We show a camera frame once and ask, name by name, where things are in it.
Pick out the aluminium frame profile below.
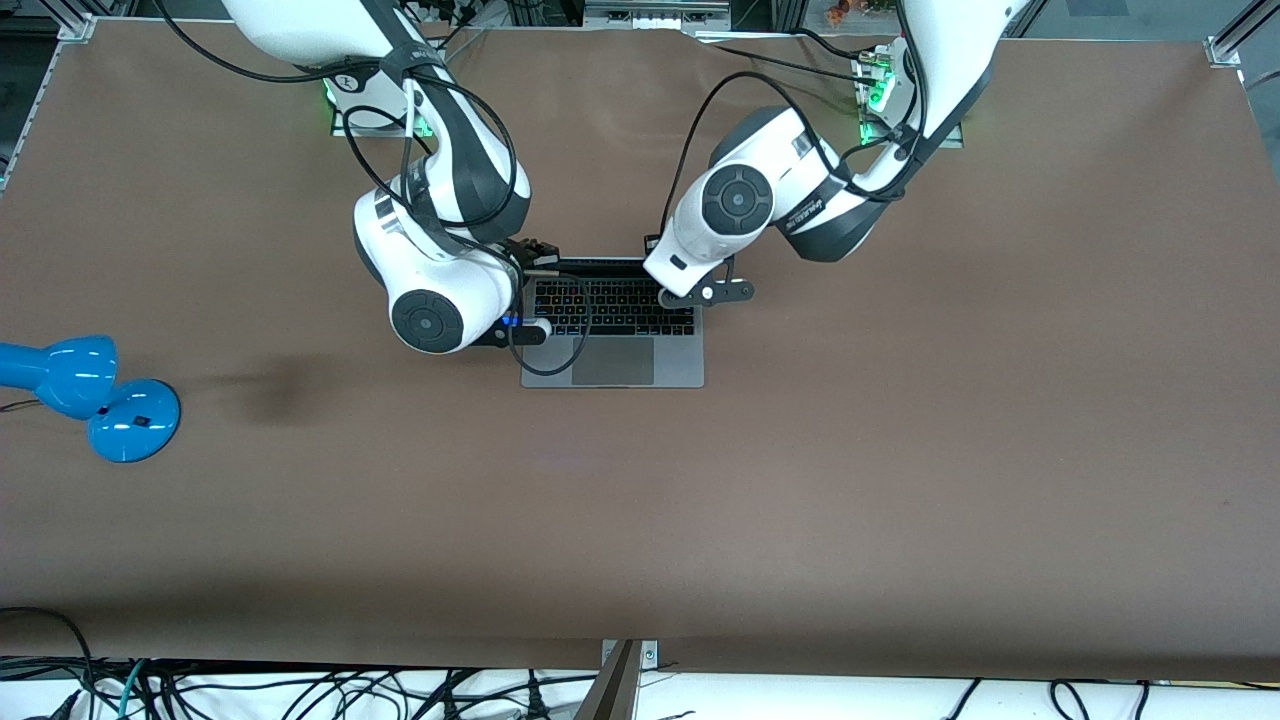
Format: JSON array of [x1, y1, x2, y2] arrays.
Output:
[[1205, 0, 1280, 91], [0, 0, 101, 191]]

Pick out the black looped floor cable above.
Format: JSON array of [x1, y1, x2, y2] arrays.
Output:
[[0, 605, 96, 720]]

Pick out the grey laptop computer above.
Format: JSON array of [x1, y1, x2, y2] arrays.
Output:
[[520, 255, 706, 389]]

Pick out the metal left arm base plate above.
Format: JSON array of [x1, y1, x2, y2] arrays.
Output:
[[855, 45, 966, 149]]

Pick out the teal cable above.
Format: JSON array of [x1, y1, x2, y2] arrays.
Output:
[[118, 658, 151, 720]]

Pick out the blue desk lamp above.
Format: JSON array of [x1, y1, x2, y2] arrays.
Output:
[[0, 335, 183, 464]]

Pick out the metal table bracket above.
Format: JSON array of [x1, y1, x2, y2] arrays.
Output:
[[575, 638, 661, 720]]

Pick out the black right base cable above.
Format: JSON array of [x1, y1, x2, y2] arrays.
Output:
[[420, 20, 491, 66]]

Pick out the short black base cable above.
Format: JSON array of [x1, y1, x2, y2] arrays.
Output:
[[795, 27, 881, 63]]

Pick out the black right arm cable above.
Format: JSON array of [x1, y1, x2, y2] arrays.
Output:
[[155, 0, 593, 378]]

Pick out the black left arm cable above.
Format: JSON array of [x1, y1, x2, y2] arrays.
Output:
[[660, 0, 936, 241]]

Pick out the long black base cable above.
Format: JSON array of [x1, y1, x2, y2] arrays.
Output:
[[697, 36, 881, 89]]

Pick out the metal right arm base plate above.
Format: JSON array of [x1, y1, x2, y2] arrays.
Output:
[[325, 75, 438, 139]]

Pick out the brown table cover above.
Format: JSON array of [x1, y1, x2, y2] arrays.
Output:
[[0, 18, 1280, 681]]

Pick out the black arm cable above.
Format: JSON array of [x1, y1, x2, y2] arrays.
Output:
[[660, 0, 936, 241], [155, 0, 593, 378]]

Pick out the grey power strip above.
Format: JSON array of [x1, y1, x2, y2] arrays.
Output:
[[583, 0, 733, 31]]

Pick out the tangled black cable bundle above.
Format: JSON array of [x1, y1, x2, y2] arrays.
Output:
[[0, 660, 601, 720]]

